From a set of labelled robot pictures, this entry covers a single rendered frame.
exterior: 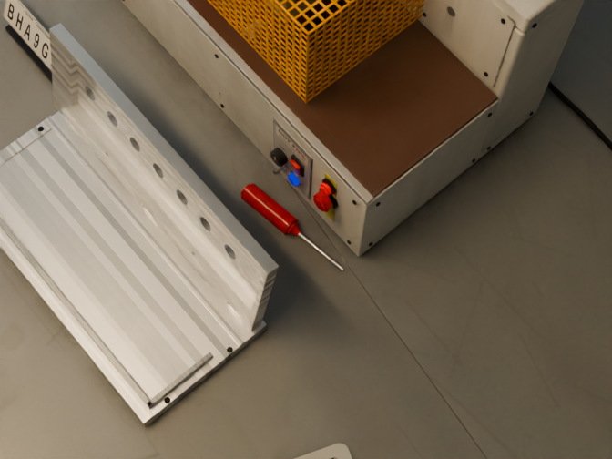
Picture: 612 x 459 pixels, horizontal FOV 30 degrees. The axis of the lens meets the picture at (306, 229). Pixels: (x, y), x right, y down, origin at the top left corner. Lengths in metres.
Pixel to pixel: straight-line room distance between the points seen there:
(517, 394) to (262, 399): 0.34
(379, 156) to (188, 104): 0.37
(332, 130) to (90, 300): 0.40
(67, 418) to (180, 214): 0.31
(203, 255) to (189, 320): 0.10
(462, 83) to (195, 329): 0.48
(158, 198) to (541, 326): 0.55
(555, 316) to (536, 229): 0.13
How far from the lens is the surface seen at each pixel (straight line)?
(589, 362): 1.59
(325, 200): 1.49
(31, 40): 1.75
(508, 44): 1.40
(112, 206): 1.61
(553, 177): 1.68
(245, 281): 1.45
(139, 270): 1.57
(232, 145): 1.66
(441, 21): 1.49
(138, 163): 1.54
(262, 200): 1.59
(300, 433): 1.52
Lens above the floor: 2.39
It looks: 68 degrees down
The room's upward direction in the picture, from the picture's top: 2 degrees clockwise
